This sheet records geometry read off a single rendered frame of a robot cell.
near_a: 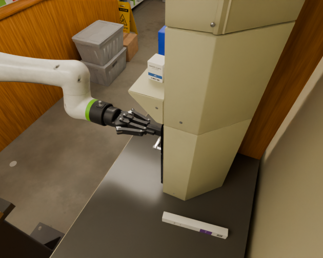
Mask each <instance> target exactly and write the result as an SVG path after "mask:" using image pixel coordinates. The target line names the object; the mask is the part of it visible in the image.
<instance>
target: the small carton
mask: <svg viewBox="0 0 323 258"><path fill-rule="evenodd" d="M148 78H149V79H152V80H155V81H158V82H161V83H163V82H164V81H165V56H163V55H159V54H155V55H154V56H152V57H151V58H150V59H149V60H148Z"/></svg>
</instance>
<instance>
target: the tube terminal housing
mask: <svg viewBox="0 0 323 258"><path fill-rule="evenodd" d="M294 24H295V20H293V21H288V22H285V23H279V24H274V25H268V26H263V27H258V28H253V29H248V30H242V31H237V32H231V33H226V34H221V35H214V34H213V33H210V32H203V31H195V30H188V29H181V28H173V27H165V82H164V159H163V192H165V193H167V194H169V195H172V196H174V197H177V198H179V199H182V200H184V201H185V200H188V199H191V198H193V197H196V196H199V195H201V194H204V193H206V192H208V191H211V190H214V189H216V188H219V187H221V186H222V185H223V182H224V180H225V178H226V176H227V173H228V171H229V169H230V167H231V165H232V162H233V160H234V158H235V156H236V153H237V151H238V149H239V147H240V145H241V142H242V140H243V138H244V136H245V134H246V131H247V129H248V127H249V125H250V122H251V120H252V118H253V116H254V113H255V111H256V109H257V107H258V104H259V102H260V100H261V98H262V96H263V93H264V91H265V89H266V87H267V84H268V82H269V80H270V78H271V76H272V73H273V71H274V69H275V67H276V64H277V62H278V60H279V58H280V56H281V53H282V51H283V49H284V47H285V44H286V42H287V40H288V38H289V36H290V33H291V31H292V29H293V27H294Z"/></svg>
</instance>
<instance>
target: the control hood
mask: <svg viewBox="0 0 323 258"><path fill-rule="evenodd" d="M164 82H165V81H164ZM164 82H163V83H161V82H158V81H155V80H152V79H149V78H148V68H147V69H146V70H145V71H144V72H143V73H142V75H141V76H140V77H139V79H138V80H137V81H136V82H135V83H134V84H133V86H132V87H131V88H130V89H129V90H128V92H129V94H130V95H131V96H132V97H133V98H134V99H135V100H136V101H137V102H138V103H139V105H140V106H141V107H142V108H143V109H144V110H145V111H146V112H147V113H148V114H149V115H150V116H151V117H152V118H153V119H154V120H155V121H156V122H157V123H160V124H164Z"/></svg>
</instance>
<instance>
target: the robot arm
mask: <svg viewBox="0 0 323 258"><path fill-rule="evenodd" d="M0 82H26V83H37V84H45V85H54V86H58V87H61V88H62V89H63V95H64V108H65V111H66V113H67V114H68V115H69V116H70V117H72V118H75V119H83V120H87V121H90V122H93V123H96V124H99V125H102V126H106V125H109V126H112V127H115V128H116V133H117V134H118V135H120V134H126V135H134V136H143V134H145V135H146V134H150V135H157V136H160V137H161V128H160V127H158V126H157V125H154V124H151V123H150V119H149V118H148V117H146V116H144V115H142V114H140V113H139V112H137V111H136V110H135V109H134V108H132V109H131V111H128V112H127V111H122V110H121V109H119V108H116V107H113V105H112V104H110V103H107V102H104V101H101V100H97V99H94V98H92V97H91V91H90V72H89V70H88V68H87V66H86V65H85V64H84V63H82V62H80V61H78V60H52V59H51V60H50V59H40V58H31V57H23V56H17V55H12V54H7V53H2V52H0Z"/></svg>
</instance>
